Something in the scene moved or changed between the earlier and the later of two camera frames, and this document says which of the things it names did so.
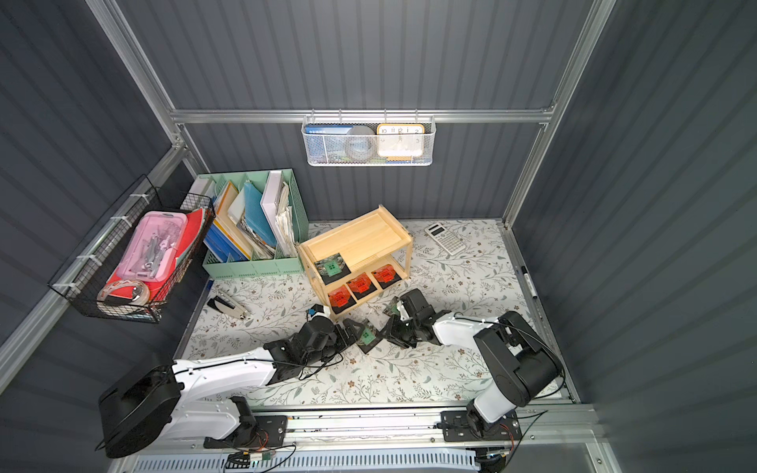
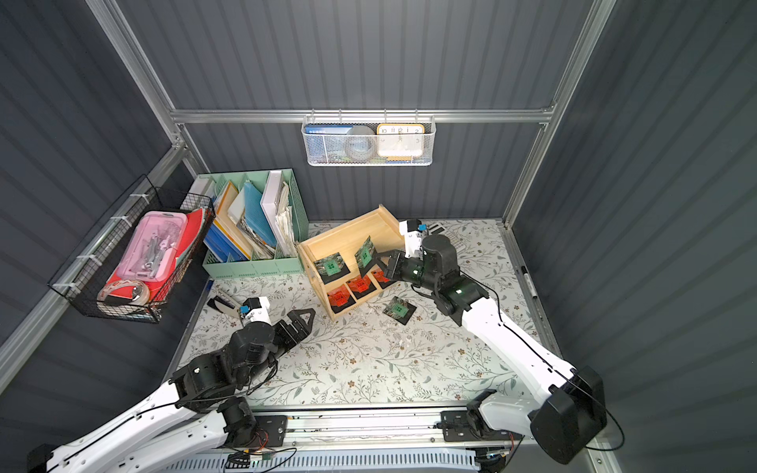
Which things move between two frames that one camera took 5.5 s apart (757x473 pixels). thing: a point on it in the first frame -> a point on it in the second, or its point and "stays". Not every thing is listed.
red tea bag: x=340 y=300 stays
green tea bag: x=332 y=268 stays
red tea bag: x=386 y=276 stays
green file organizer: x=260 y=226 stays
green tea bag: x=392 y=308 stays
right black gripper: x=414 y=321 -> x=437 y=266
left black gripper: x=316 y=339 -> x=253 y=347
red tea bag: x=361 y=286 stays
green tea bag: x=367 y=336 -> x=366 y=255
